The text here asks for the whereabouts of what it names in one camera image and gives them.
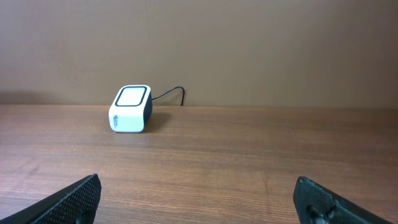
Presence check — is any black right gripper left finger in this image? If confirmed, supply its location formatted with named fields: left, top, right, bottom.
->
left=1, top=174, right=101, bottom=224

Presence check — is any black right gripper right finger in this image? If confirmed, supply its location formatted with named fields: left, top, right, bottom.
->
left=293, top=176, right=392, bottom=224

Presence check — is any white barcode scanner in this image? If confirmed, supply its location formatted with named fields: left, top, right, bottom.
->
left=108, top=85, right=152, bottom=133

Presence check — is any black scanner cable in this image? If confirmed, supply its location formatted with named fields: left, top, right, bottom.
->
left=151, top=86, right=185, bottom=106

